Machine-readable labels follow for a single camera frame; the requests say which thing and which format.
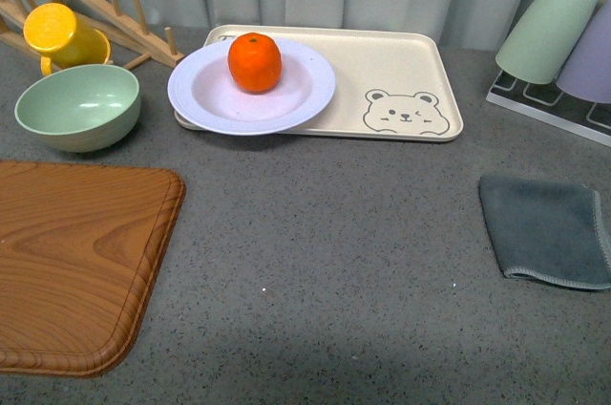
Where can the orange fruit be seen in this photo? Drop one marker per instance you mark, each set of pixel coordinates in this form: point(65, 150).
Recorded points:
point(255, 62)

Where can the white round plate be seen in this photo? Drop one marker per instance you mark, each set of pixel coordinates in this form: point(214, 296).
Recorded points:
point(202, 90)

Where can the beige bear tray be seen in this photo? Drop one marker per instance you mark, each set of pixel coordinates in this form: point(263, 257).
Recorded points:
point(389, 85)

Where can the wooden dish rack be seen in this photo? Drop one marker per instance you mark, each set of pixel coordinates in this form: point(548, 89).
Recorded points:
point(131, 33)

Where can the green bowl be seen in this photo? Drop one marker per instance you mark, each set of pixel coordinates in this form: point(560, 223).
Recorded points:
point(81, 109)

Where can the wooden cutting board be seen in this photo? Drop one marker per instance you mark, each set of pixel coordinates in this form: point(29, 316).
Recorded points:
point(81, 247)

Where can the white cup rack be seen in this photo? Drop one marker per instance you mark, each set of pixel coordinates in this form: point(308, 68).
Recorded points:
point(549, 104)

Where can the grey folded cloth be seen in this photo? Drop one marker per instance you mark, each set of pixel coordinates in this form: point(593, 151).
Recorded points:
point(548, 231)

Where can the green cup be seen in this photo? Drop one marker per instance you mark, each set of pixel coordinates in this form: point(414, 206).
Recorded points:
point(542, 39)

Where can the yellow mug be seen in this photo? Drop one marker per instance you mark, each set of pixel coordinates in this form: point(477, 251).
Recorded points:
point(64, 39)

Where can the purple cup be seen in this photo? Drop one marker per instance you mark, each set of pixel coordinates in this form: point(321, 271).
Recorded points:
point(586, 72)

